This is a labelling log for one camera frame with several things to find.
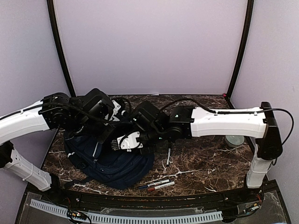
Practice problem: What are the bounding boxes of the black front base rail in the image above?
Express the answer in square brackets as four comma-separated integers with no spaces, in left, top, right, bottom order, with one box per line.
[25,181,278,210]

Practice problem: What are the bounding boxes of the green bowl right side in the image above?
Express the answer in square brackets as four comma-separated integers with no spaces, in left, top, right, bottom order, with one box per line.
[225,135,245,147]

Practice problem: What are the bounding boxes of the grey slotted cable duct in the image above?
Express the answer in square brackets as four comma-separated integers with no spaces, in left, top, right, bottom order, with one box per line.
[29,199,223,224]

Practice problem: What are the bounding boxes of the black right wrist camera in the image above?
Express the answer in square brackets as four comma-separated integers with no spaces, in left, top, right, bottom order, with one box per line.
[132,100,159,131]

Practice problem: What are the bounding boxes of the black capped white marker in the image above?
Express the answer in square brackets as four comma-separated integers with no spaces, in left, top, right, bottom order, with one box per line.
[166,141,171,167]

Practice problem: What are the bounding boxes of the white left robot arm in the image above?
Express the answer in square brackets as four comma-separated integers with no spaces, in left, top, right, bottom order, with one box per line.
[0,89,121,203]

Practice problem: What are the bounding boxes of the navy blue student backpack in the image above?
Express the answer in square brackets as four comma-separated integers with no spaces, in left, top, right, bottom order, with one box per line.
[64,119,155,190]

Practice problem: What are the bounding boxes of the red capped white marker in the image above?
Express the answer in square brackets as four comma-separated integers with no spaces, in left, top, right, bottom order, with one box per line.
[148,182,175,192]

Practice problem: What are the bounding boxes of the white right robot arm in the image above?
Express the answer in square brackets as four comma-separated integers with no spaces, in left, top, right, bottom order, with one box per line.
[111,101,284,203]

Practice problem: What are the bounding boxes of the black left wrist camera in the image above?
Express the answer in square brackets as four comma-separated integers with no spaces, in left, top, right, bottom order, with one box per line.
[81,88,114,120]

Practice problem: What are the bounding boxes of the blue capped white marker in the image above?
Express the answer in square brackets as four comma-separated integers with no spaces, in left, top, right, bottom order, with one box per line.
[138,179,170,189]

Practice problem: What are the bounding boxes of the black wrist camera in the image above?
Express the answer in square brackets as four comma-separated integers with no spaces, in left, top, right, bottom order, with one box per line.
[132,100,159,131]
[81,88,114,120]

